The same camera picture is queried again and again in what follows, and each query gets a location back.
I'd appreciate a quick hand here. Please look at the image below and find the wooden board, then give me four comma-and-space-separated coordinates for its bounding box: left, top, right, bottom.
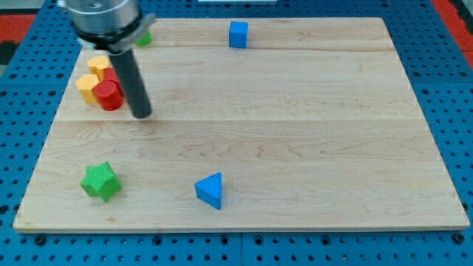
13, 17, 470, 233

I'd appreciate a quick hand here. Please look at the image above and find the yellow hexagon block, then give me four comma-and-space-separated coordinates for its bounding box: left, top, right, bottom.
75, 74, 100, 104
86, 55, 111, 81

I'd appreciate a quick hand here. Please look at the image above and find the blue triangle block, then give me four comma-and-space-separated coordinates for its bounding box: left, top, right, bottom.
194, 172, 222, 210

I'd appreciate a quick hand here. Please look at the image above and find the red block rear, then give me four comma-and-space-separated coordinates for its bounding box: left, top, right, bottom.
102, 67, 124, 98

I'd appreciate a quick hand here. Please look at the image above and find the yellow hexagon block rear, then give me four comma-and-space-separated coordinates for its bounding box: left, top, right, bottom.
86, 55, 111, 81

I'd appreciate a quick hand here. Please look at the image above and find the red cylinder block front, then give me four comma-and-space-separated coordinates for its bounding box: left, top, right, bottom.
93, 81, 123, 111

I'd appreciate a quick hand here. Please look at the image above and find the green star block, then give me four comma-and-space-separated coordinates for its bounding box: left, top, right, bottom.
81, 161, 122, 202

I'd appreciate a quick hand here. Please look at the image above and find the yellow hexagon block front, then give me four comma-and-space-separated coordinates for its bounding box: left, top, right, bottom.
75, 74, 100, 104

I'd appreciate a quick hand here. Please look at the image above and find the blue cube block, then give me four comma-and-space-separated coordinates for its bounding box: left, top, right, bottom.
228, 21, 248, 49

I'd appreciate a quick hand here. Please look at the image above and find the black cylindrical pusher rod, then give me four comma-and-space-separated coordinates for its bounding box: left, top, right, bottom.
109, 50, 152, 119

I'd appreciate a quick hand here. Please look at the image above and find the green block behind arm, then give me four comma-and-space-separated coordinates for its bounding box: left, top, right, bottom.
135, 30, 152, 47

